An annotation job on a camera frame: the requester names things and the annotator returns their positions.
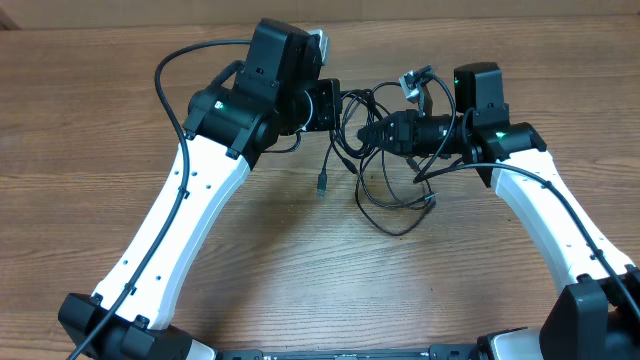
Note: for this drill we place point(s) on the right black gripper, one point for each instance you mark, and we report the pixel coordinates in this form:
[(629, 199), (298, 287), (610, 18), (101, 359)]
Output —
[(403, 134)]

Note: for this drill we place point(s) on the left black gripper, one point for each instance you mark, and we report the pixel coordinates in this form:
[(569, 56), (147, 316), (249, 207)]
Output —
[(328, 102)]

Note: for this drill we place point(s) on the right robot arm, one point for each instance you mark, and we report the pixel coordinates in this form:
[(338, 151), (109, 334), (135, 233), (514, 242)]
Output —
[(596, 314)]

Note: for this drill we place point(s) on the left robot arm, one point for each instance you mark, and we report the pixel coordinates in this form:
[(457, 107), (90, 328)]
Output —
[(276, 91)]

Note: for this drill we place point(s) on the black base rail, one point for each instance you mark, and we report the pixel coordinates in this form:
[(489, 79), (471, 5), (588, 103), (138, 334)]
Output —
[(340, 354)]

